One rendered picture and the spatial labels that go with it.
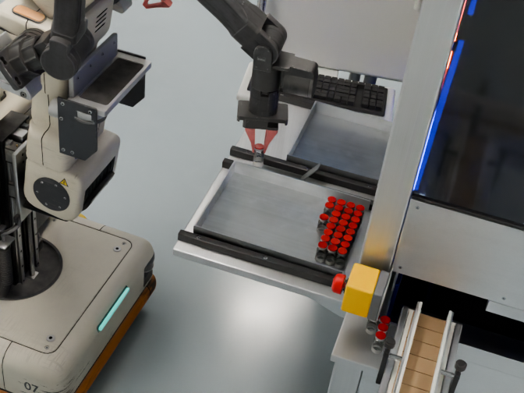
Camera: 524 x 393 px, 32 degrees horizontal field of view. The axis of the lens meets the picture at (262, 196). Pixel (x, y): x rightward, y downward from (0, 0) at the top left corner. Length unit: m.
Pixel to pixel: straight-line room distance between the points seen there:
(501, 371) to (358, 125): 0.81
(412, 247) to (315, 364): 1.25
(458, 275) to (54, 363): 1.21
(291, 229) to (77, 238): 1.00
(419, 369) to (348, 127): 0.85
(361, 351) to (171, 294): 1.36
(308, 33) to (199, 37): 1.78
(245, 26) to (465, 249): 0.58
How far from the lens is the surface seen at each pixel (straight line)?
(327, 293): 1.94
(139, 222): 3.36
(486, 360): 1.94
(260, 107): 1.80
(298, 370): 2.94
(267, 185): 2.17
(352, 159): 2.30
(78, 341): 2.61
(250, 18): 1.70
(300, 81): 1.75
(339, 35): 2.73
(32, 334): 2.63
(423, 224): 1.73
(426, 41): 1.52
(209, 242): 1.98
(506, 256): 1.75
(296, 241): 2.04
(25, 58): 1.97
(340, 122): 2.43
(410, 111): 1.59
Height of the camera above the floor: 2.25
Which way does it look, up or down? 40 degrees down
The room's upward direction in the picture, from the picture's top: 8 degrees clockwise
